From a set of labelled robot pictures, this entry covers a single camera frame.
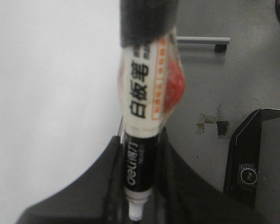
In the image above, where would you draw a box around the black white whiteboard marker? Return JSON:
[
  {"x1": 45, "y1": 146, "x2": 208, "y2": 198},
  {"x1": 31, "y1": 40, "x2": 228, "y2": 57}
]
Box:
[{"x1": 118, "y1": 0, "x2": 185, "y2": 222}]

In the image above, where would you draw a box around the grey metal whiteboard stand foot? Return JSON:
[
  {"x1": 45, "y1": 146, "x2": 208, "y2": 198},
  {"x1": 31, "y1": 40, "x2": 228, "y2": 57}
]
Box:
[{"x1": 177, "y1": 36, "x2": 230, "y2": 53}]

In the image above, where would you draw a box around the white whiteboard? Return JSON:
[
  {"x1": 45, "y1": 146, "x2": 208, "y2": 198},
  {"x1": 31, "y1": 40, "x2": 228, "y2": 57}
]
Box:
[{"x1": 0, "y1": 0, "x2": 121, "y2": 224}]

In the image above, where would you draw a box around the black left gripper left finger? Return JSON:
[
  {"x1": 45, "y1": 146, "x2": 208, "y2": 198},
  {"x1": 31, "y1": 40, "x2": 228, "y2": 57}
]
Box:
[{"x1": 17, "y1": 136, "x2": 123, "y2": 224}]

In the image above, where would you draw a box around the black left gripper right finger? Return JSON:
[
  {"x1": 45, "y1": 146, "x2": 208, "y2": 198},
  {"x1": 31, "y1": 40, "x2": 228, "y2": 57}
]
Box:
[{"x1": 142, "y1": 129, "x2": 256, "y2": 224}]

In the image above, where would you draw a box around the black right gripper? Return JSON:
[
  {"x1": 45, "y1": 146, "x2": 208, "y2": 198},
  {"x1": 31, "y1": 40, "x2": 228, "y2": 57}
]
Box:
[{"x1": 223, "y1": 108, "x2": 280, "y2": 208}]

